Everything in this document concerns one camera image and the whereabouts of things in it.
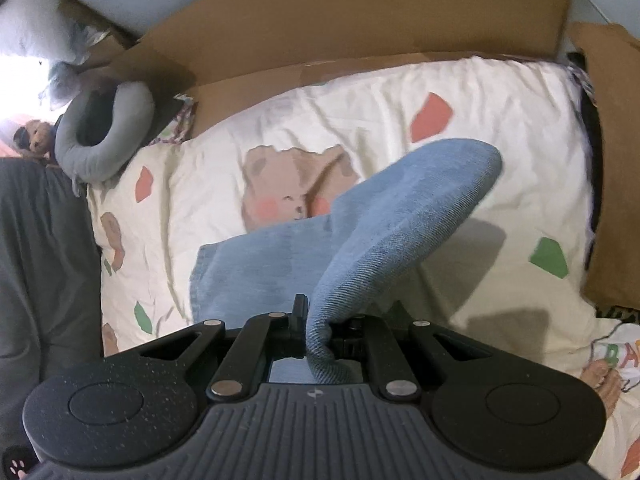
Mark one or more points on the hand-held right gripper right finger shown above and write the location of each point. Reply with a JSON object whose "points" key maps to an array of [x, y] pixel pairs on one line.
{"points": [[345, 347]]}

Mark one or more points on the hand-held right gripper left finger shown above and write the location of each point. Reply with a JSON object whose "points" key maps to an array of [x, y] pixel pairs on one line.
{"points": [[300, 320]]}

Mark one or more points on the blue denim pants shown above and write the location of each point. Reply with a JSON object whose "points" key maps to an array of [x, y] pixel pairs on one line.
{"points": [[400, 200]]}

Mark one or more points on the floral patterned cloth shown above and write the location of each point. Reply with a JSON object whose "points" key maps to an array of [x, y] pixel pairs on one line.
{"points": [[172, 125]]}

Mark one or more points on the grey neck pillow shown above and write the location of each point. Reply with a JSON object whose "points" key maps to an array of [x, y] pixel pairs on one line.
{"points": [[125, 130]]}

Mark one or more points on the leopard patterned cloth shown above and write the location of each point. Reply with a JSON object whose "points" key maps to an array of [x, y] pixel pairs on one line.
{"points": [[617, 314]]}

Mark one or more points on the white lettered cloth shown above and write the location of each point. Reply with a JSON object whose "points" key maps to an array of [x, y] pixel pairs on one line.
{"points": [[620, 350]]}

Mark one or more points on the bear printed bed sheet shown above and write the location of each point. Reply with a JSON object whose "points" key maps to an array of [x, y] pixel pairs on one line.
{"points": [[500, 110]]}

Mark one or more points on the flattened cardboard box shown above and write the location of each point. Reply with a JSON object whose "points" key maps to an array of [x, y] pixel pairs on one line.
{"points": [[350, 20]]}

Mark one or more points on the dark paw print slipper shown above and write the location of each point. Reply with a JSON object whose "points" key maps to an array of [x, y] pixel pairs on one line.
{"points": [[17, 462]]}

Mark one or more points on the brown teddy bear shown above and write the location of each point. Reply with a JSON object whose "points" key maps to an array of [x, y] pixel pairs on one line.
{"points": [[37, 135]]}

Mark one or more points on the clear plastic packet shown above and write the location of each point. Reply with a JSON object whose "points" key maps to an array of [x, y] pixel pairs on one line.
{"points": [[62, 80]]}

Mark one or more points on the white pillow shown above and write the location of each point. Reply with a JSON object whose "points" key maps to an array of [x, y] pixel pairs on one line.
{"points": [[30, 25]]}

